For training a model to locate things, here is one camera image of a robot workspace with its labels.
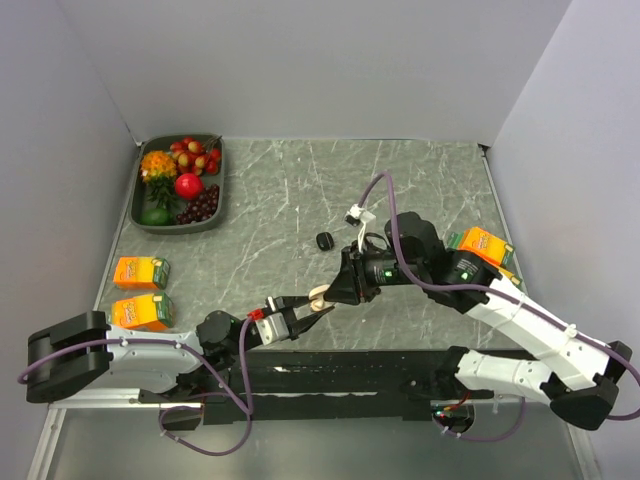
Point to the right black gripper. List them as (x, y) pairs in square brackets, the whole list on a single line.
[(352, 284)]

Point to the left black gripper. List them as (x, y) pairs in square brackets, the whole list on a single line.
[(295, 326)]

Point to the beige earbud charging case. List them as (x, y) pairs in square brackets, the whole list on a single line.
[(317, 299)]

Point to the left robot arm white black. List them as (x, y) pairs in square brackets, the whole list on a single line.
[(88, 352)]

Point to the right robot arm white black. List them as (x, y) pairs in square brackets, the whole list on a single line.
[(575, 375)]

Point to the black earbud charging case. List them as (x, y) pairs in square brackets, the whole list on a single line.
[(324, 241)]

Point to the dark grape bunch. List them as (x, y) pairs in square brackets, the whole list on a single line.
[(202, 207)]

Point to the orange juice box lower left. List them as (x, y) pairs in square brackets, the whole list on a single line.
[(154, 312)]

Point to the orange juice box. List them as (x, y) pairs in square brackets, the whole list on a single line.
[(141, 273), (154, 312), (515, 279), (489, 247)]

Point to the orange juice box upper right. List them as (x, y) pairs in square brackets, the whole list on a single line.
[(489, 247)]

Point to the red apple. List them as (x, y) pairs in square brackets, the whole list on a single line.
[(188, 186)]

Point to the orange juice box upper left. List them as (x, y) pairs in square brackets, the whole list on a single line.
[(141, 273)]

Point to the green avocado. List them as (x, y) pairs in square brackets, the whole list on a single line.
[(156, 217)]

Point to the orange juice box lower right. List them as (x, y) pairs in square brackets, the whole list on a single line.
[(515, 279)]

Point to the dark grey fruit tray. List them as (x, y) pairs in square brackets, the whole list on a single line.
[(161, 194)]

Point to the red cherry bunch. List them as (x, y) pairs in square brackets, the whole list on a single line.
[(197, 157)]

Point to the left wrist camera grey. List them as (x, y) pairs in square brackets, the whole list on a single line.
[(268, 329)]

